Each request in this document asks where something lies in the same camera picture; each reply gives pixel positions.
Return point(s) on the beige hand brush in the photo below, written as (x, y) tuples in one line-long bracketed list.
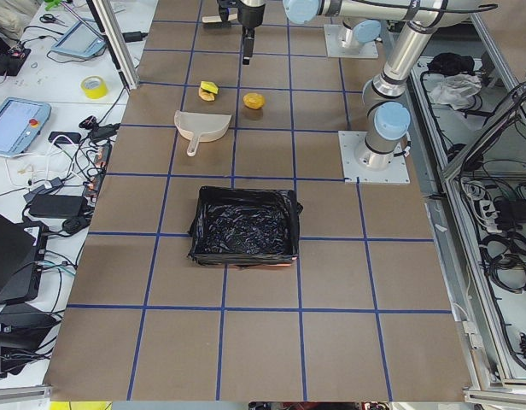
[(217, 20)]

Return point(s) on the yellow green sponge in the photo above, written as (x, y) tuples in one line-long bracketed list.
[(210, 87)]

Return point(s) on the yellow potato toy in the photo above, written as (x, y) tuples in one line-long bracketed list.
[(254, 100)]

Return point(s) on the beige plastic dustpan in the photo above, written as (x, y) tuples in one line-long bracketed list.
[(200, 128)]

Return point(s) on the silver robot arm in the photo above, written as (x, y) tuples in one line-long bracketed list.
[(364, 30), (388, 119)]

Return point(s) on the black lined trash bin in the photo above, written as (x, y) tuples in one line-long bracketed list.
[(245, 227)]

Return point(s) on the blue teach pendant far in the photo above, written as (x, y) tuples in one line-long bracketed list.
[(80, 41)]

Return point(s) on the blue teach pendant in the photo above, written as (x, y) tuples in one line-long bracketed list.
[(80, 41), (21, 121)]

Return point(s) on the yellow tape roll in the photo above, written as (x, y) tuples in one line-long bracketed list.
[(94, 87)]

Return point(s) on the black cloth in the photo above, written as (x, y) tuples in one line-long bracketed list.
[(451, 64)]

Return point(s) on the white crumpled cloth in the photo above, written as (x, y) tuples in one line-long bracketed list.
[(457, 91)]

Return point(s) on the blue teach pendant near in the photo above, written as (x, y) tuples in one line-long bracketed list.
[(21, 121)]

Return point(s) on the black power adapter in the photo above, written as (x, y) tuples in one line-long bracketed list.
[(57, 206)]

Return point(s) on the black laptop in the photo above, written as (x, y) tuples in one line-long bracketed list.
[(22, 248)]

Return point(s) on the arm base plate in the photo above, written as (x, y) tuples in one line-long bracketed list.
[(341, 43), (360, 165)]

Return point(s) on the aluminium frame post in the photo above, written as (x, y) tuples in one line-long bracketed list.
[(109, 27)]

